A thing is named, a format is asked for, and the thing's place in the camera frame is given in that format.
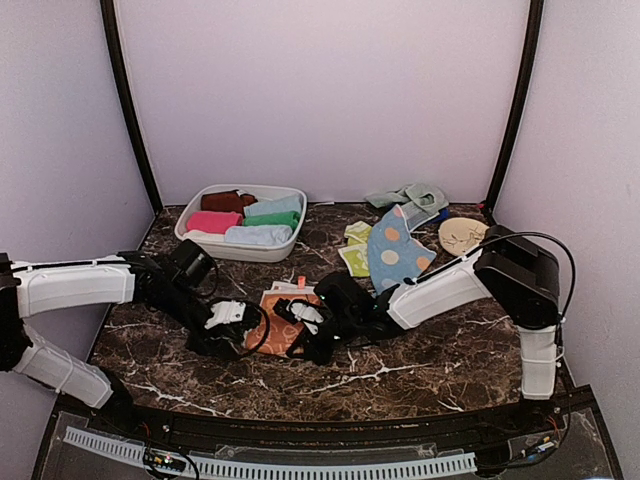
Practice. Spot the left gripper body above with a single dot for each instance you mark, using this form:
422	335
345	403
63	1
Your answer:
204	341

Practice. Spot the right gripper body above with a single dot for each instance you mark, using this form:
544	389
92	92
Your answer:
346	326

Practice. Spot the orange bunny towel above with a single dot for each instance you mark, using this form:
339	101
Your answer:
282	335

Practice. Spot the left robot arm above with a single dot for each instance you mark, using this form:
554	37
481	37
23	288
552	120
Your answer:
166	283

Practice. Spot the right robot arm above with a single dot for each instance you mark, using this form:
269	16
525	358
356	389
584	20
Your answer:
508	267

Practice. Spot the green patterned small towel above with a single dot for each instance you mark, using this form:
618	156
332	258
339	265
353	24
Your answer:
355	253

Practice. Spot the white plastic basin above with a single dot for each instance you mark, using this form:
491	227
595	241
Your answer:
236	251

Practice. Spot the blue polka dot towel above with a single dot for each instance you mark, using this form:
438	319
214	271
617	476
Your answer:
393	253

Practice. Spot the light blue rolled towel front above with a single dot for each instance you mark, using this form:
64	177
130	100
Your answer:
262	235

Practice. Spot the light blue rolled towel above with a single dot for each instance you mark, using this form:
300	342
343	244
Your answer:
262	235
281	205

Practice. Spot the pink rolled towel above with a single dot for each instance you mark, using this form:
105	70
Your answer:
212	222

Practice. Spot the green rolled towel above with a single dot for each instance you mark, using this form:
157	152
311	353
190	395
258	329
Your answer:
288	218

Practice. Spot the light blue rolled towel back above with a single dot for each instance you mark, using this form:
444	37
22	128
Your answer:
281	205

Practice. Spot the brown rolled towel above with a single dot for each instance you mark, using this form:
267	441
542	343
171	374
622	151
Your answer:
227	201

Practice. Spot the grey green crumpled towel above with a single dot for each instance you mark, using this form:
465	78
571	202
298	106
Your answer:
419	202

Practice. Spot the dark blue object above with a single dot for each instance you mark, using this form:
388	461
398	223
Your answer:
443	215

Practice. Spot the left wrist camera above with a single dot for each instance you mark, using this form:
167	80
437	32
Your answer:
225	312

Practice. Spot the white slotted cable duct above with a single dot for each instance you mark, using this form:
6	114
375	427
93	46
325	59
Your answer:
171	464

